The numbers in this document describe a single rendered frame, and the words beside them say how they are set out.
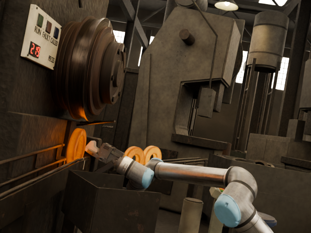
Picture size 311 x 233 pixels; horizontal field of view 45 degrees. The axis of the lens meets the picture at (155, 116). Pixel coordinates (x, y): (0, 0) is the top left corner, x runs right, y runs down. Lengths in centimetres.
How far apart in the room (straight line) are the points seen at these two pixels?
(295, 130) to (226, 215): 396
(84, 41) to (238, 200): 86
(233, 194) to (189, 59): 304
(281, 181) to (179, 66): 170
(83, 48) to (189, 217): 122
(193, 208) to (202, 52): 246
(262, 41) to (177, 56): 627
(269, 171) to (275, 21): 730
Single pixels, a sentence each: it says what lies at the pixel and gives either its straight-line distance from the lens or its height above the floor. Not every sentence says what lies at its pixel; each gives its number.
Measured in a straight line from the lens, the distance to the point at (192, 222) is 232.
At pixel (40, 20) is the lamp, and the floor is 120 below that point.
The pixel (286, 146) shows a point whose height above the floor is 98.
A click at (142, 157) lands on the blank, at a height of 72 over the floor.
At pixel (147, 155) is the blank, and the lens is 222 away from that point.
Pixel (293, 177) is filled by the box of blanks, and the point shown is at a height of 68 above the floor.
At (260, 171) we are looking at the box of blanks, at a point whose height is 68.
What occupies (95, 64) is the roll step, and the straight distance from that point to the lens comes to 158.
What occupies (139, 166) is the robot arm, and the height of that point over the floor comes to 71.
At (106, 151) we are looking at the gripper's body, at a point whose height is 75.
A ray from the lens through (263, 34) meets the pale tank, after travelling 1059.
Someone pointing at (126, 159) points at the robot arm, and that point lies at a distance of 180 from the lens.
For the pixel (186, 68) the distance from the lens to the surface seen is 440.
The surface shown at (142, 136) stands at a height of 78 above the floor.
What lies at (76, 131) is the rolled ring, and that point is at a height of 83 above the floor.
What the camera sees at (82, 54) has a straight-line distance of 155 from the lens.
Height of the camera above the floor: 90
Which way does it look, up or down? 2 degrees up
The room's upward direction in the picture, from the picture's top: 10 degrees clockwise
